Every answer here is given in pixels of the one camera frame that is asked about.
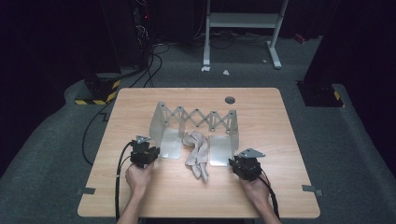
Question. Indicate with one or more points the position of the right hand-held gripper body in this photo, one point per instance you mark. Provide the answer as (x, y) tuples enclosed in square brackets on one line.
[(247, 168)]

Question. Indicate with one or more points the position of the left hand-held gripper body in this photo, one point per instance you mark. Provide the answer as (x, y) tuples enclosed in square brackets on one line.
[(140, 154)]

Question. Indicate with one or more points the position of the expandable silver metal bookend rack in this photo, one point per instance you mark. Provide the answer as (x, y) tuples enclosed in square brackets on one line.
[(169, 146)]

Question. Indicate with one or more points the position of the grey cloth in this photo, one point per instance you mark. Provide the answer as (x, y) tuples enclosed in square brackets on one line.
[(199, 152)]

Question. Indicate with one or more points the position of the person's right hand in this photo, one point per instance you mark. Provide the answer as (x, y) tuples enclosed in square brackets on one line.
[(255, 189)]

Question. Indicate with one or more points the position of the person's left hand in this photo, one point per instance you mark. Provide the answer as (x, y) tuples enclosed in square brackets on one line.
[(138, 180)]

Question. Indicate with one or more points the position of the round grey table grommet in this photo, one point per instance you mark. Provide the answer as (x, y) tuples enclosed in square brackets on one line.
[(230, 100)]

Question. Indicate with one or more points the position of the grey tape piece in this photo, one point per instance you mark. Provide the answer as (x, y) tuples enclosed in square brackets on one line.
[(309, 188), (87, 191)]

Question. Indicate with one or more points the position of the black yellow striped stand base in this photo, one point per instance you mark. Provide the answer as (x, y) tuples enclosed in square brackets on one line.
[(96, 90), (317, 95)]

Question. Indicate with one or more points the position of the white paper scrap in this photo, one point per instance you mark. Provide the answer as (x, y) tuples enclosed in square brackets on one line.
[(205, 68), (226, 72)]

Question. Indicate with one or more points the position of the red object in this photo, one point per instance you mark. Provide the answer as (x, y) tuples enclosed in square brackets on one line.
[(299, 38)]

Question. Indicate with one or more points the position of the white metal stand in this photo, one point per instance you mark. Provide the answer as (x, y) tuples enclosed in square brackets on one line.
[(243, 20)]

